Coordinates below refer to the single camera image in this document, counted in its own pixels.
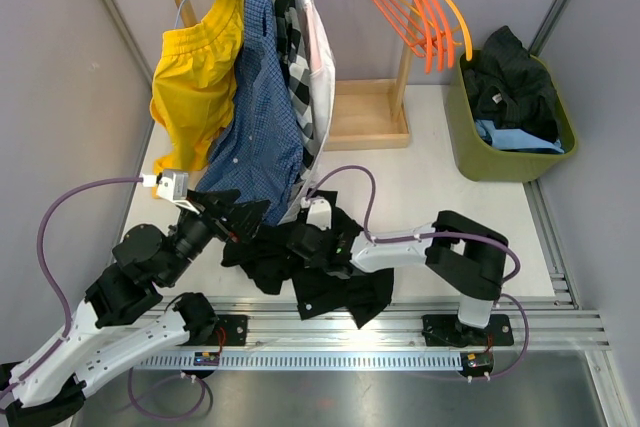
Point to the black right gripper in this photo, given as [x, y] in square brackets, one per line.
[325, 232]

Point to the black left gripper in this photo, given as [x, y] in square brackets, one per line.
[243, 222]

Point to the black garment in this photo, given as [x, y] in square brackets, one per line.
[269, 262]

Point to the light blue shirt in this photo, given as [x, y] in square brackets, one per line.
[515, 140]

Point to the black striped shirt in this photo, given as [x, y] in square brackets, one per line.
[505, 85]

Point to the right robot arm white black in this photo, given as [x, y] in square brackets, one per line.
[465, 254]

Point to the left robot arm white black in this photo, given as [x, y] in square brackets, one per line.
[53, 384]

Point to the blue checked shirt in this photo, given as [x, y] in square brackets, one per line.
[260, 153]

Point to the black white plaid shirt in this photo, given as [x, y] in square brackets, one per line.
[291, 49]

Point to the yellow plastic hanger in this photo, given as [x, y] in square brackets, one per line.
[467, 39]

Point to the yellow shorts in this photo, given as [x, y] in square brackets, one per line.
[194, 85]

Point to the wooden clothes rack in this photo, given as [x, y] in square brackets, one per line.
[368, 114]

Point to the olive green plastic bin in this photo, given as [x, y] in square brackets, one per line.
[478, 161]

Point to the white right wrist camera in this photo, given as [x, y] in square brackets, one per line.
[319, 212]

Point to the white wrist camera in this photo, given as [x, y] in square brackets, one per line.
[172, 186]
[319, 212]

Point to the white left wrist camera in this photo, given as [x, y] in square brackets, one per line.
[172, 186]

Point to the aluminium mounting rail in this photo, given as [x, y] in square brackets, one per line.
[277, 340]

